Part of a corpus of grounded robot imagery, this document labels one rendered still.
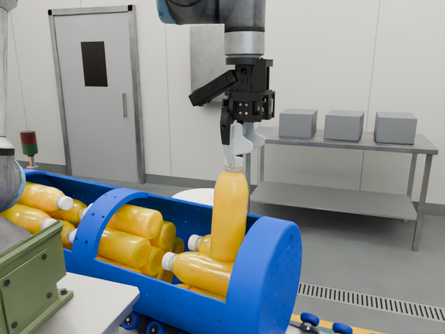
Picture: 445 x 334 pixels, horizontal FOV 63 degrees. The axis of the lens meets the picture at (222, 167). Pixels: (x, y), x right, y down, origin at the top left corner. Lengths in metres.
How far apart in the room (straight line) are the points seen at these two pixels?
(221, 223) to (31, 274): 0.35
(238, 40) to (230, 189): 0.28
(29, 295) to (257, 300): 0.37
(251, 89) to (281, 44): 3.48
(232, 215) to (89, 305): 0.30
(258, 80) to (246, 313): 0.42
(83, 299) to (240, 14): 0.57
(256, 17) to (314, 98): 3.46
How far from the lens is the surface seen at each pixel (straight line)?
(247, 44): 0.68
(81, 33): 5.20
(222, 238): 0.76
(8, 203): 0.82
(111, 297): 0.71
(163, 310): 0.82
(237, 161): 0.73
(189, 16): 0.69
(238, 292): 0.70
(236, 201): 0.73
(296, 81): 4.14
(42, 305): 0.68
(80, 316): 0.69
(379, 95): 4.12
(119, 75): 4.89
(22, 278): 0.63
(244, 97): 0.68
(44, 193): 1.16
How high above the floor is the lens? 1.54
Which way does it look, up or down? 16 degrees down
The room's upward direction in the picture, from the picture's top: straight up
